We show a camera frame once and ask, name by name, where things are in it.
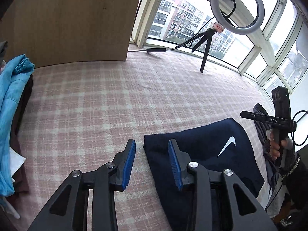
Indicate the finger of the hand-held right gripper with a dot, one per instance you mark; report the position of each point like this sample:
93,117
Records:
253,116

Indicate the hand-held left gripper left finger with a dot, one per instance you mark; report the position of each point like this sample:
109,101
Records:
128,166

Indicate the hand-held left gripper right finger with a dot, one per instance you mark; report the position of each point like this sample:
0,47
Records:
174,166

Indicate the navy blue sweatshirt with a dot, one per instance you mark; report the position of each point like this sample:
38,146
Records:
204,137

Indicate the person's right forearm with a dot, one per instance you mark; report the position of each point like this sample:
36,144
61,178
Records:
296,173

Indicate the stack of folded clothes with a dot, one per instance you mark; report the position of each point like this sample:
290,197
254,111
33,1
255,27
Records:
9,101

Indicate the person's right hand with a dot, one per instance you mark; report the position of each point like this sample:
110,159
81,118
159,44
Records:
273,149

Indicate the dark grey garment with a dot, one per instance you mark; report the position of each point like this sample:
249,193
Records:
261,131

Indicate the pink plaid blanket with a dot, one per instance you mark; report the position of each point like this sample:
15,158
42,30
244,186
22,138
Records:
96,101

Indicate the small black tripod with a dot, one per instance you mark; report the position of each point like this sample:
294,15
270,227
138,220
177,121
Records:
205,55

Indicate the folded brown garment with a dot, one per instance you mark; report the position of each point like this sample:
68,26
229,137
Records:
22,101

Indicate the light brown wood panel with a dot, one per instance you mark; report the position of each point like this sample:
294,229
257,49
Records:
72,24

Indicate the folded dark grey t-shirt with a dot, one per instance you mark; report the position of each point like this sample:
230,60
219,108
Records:
3,50

